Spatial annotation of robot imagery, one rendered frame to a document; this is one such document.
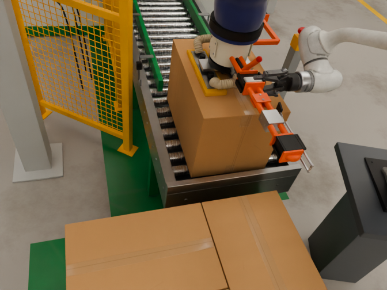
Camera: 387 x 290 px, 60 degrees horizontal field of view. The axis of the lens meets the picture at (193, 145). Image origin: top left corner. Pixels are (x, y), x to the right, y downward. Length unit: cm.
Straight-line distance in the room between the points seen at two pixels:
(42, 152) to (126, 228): 98
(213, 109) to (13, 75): 102
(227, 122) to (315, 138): 163
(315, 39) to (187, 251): 102
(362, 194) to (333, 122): 164
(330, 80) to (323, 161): 137
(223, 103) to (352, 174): 68
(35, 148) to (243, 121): 133
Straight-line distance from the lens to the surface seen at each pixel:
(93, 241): 147
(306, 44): 154
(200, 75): 154
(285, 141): 113
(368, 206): 161
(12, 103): 201
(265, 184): 178
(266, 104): 128
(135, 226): 149
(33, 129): 213
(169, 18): 289
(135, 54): 232
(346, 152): 177
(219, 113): 139
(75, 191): 227
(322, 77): 148
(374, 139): 326
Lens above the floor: 185
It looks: 47 degrees down
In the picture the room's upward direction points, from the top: 11 degrees clockwise
